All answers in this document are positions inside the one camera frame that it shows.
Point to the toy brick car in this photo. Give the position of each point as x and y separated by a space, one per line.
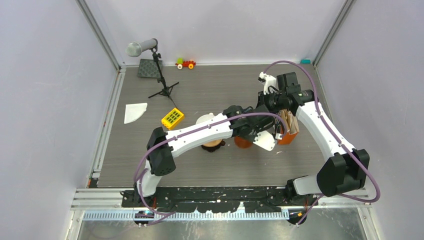
181 63

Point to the white paper sheet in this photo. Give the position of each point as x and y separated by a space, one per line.
134 111

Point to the grey microphone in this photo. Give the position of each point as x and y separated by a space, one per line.
135 49

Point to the white paper coffee filter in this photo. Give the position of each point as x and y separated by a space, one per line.
205 119

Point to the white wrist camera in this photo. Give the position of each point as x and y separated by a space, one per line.
269 83
266 140

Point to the grey studded base plate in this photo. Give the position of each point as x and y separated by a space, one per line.
148 69

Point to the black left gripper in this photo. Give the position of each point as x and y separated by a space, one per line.
257 129

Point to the dark brown dripper cup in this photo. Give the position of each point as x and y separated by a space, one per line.
213 149

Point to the teal block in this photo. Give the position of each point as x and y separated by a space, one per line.
305 61

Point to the yellow green toy brick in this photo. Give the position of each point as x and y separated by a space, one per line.
172 119

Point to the amber glass carafe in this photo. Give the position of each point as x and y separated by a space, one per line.
242 143

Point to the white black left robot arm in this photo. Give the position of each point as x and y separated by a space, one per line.
163 147

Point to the orange coffee filter box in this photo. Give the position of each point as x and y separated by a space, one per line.
292 127

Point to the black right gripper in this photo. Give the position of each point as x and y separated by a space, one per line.
262 98

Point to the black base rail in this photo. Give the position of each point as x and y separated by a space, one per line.
218 199

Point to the large wooden ring holder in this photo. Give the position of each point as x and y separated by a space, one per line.
213 143

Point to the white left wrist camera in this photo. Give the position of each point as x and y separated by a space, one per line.
266 140

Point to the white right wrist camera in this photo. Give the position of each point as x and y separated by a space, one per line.
269 83

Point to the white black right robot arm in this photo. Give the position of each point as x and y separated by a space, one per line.
345 168

